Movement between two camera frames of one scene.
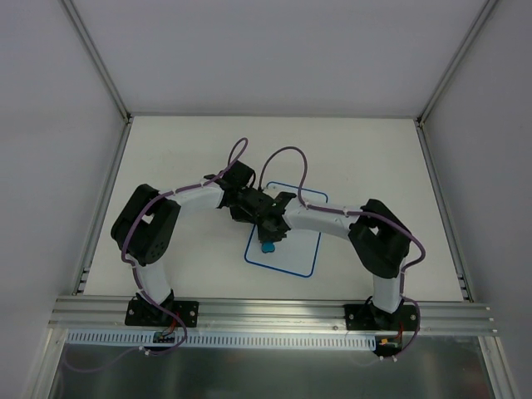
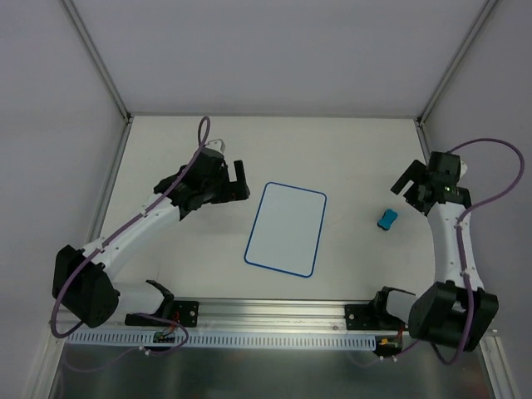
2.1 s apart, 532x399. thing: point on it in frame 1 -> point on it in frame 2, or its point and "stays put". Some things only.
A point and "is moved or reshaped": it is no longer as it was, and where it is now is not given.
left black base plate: [149, 314] stays put
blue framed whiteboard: [297, 252] stays put
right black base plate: [367, 317] stays put
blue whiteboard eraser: [268, 247] is moved or reshaped
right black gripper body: [273, 227] -> [418, 189]
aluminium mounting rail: [107, 313] stays put
